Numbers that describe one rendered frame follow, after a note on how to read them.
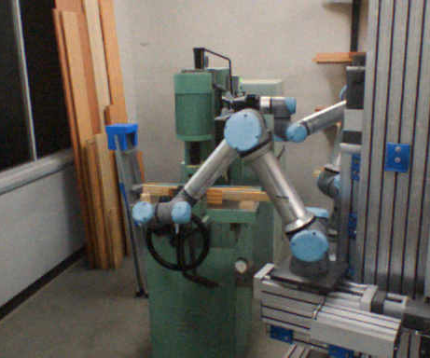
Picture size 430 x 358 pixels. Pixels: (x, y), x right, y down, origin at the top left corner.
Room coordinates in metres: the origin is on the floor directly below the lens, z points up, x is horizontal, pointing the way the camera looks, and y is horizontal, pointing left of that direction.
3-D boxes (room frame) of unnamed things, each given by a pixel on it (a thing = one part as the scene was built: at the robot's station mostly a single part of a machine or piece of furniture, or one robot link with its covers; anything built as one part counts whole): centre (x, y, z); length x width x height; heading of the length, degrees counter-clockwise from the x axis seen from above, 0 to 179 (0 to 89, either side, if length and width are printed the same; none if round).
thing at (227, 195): (2.23, -0.01, 0.92); 0.58 x 0.02 x 0.04; 77
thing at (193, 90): (2.25, 0.09, 1.35); 0.18 x 0.18 x 0.31
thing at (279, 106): (2.09, -0.31, 1.36); 0.11 x 0.08 x 0.09; 77
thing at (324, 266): (1.59, -0.34, 0.87); 0.15 x 0.15 x 0.10
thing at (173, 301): (2.37, 0.07, 0.36); 0.58 x 0.45 x 0.71; 167
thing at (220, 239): (2.37, 0.06, 0.76); 0.57 x 0.45 x 0.09; 167
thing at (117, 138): (3.06, 0.54, 0.58); 0.27 x 0.25 x 1.16; 73
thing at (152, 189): (2.27, 0.07, 0.93); 0.60 x 0.02 x 0.05; 77
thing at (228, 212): (2.15, 0.10, 0.87); 0.61 x 0.30 x 0.06; 77
